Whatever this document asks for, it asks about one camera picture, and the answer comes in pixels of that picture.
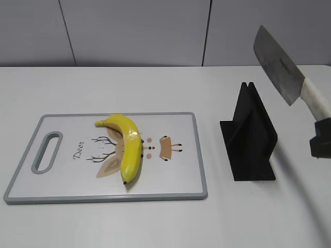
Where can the yellow plastic banana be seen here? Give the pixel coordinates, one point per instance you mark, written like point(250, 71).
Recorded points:
point(131, 159)

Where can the white grey-rimmed cutting board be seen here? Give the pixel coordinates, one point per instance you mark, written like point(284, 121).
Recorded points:
point(69, 160)

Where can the cleaver with white handle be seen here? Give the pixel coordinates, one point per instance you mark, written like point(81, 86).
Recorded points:
point(286, 77)

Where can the black knife stand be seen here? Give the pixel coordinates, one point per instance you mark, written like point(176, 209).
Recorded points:
point(250, 137)

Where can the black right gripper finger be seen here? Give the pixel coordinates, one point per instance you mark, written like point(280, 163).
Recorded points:
point(320, 144)

